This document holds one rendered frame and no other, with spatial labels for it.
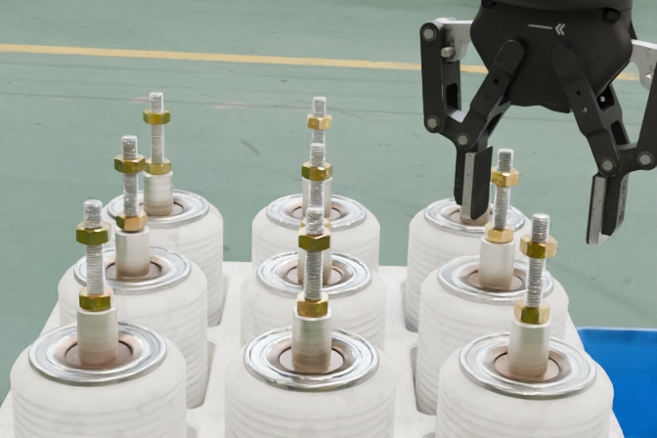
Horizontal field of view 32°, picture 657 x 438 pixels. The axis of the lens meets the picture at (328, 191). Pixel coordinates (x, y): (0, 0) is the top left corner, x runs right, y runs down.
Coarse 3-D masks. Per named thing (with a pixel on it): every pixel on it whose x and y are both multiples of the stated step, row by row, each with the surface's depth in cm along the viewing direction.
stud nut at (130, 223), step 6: (120, 216) 74; (126, 216) 74; (132, 216) 74; (138, 216) 74; (144, 216) 74; (120, 222) 74; (126, 222) 74; (132, 222) 74; (138, 222) 74; (144, 222) 74; (120, 228) 74; (126, 228) 74; (132, 228) 74; (138, 228) 74
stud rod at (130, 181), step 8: (128, 136) 73; (128, 144) 72; (136, 144) 73; (128, 152) 73; (136, 152) 73; (128, 176) 73; (136, 176) 73; (128, 184) 73; (136, 184) 74; (128, 192) 73; (136, 192) 74; (128, 200) 74; (136, 200) 74; (128, 208) 74; (136, 208) 74
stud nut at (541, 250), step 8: (520, 240) 62; (528, 240) 62; (552, 240) 62; (520, 248) 62; (528, 248) 61; (536, 248) 61; (544, 248) 61; (552, 248) 62; (528, 256) 62; (536, 256) 61; (544, 256) 61
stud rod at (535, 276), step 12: (540, 216) 61; (540, 228) 61; (540, 240) 61; (528, 264) 62; (540, 264) 62; (528, 276) 62; (540, 276) 62; (528, 288) 63; (540, 288) 62; (528, 300) 63; (540, 300) 63
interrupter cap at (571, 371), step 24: (480, 336) 67; (504, 336) 67; (552, 336) 67; (480, 360) 64; (504, 360) 65; (552, 360) 65; (576, 360) 65; (480, 384) 62; (504, 384) 62; (528, 384) 62; (552, 384) 62; (576, 384) 62
